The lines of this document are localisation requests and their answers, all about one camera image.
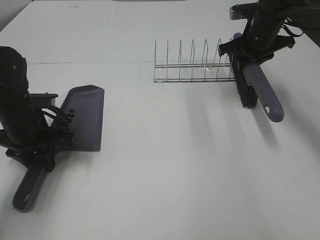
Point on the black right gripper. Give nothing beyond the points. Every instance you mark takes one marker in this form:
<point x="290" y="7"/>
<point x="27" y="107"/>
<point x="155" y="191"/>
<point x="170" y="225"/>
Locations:
<point x="259" y="51"/>

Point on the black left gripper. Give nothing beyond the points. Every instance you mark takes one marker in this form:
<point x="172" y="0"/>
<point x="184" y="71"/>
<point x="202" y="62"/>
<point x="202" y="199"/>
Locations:
<point x="26" y="145"/>

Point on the grey hand brush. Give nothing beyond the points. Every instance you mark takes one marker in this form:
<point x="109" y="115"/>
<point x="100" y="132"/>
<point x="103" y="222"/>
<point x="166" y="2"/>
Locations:
<point x="253" y="86"/>

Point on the pile of coffee beans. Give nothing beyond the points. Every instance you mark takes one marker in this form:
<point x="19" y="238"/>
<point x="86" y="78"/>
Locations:
<point x="68" y="118"/>

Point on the grey plastic dustpan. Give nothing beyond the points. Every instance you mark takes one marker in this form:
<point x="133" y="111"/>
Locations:
<point x="88" y="103"/>

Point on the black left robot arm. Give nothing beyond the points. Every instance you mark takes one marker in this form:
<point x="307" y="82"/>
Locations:
<point x="16" y="107"/>

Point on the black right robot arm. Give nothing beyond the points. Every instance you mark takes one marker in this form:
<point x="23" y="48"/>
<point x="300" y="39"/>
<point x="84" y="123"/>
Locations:
<point x="271" y="15"/>

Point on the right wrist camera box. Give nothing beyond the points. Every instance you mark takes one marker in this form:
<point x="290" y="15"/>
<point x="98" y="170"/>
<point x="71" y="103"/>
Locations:
<point x="242" y="11"/>

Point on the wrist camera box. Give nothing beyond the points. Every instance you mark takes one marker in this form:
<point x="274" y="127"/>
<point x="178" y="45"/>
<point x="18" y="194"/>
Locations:
<point x="242" y="11"/>
<point x="44" y="99"/>

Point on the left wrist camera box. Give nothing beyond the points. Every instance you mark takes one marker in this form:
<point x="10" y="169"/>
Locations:
<point x="44" y="99"/>

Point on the metal wire dish rack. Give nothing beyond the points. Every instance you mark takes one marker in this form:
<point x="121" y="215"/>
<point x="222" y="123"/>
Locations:
<point x="197" y="65"/>

